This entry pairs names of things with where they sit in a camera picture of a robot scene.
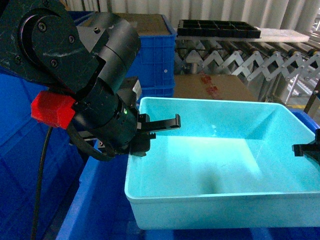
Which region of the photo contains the light cyan plastic bin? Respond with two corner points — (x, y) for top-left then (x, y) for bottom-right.
(124, 97), (320, 230)

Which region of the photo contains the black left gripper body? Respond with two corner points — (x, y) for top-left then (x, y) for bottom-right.
(71, 79), (139, 157)

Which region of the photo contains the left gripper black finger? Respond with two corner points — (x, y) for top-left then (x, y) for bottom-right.
(137, 113), (181, 131)
(129, 132), (156, 157)

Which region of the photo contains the top right blue crate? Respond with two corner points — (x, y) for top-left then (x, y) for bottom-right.
(70, 11), (176, 88)

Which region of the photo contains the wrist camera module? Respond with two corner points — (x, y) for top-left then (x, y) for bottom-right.
(117, 76), (142, 107)

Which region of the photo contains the brown cardboard box red print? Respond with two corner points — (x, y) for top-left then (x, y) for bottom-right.
(173, 73), (258, 102)

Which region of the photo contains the brown cardboard in crate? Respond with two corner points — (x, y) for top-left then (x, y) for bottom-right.
(81, 12), (171, 36)

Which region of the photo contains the top centre blue crate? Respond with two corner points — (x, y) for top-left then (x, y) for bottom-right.
(0, 74), (83, 240)

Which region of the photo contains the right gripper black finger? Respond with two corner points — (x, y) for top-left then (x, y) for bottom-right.
(292, 128), (320, 164)

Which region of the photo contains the black compartment tray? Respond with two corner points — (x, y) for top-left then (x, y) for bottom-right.
(177, 19), (261, 39)

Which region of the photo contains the expandable roller conveyor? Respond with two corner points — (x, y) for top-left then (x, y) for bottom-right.
(174, 37), (320, 105)

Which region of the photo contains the red plastic cable clip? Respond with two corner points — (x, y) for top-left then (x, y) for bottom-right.
(30, 90), (76, 130)

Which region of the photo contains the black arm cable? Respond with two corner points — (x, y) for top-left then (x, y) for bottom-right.
(30, 126), (54, 240)

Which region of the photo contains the middle right blue crate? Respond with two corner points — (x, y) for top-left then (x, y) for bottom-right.
(141, 83), (175, 98)

